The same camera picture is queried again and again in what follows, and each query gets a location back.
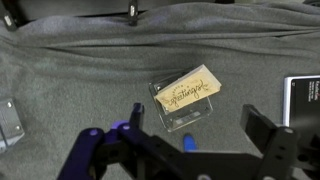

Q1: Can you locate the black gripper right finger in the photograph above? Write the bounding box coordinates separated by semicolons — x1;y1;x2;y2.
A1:
239;103;299;180

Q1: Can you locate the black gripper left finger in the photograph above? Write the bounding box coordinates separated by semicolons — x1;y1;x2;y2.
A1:
58;102;181;180

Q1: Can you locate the wooden greetings stamp block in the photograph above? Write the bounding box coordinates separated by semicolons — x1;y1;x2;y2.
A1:
154;64;223;114

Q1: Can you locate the black tablet with white edge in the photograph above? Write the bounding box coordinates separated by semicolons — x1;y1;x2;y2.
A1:
282;74;320;129

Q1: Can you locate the grey table cloth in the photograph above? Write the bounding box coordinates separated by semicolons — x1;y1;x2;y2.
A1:
0;0;320;180

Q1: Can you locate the small blue plastic object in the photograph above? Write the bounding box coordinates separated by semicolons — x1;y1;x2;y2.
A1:
182;133;198;153

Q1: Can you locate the clear acrylic box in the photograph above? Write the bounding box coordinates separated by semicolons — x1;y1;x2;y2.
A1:
148;71;214;133

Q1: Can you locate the grey metal block with screws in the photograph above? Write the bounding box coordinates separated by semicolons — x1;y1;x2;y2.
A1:
0;98;26;154

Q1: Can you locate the black cloth clamp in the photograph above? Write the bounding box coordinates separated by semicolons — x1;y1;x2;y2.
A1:
127;0;139;27
0;8;19;33

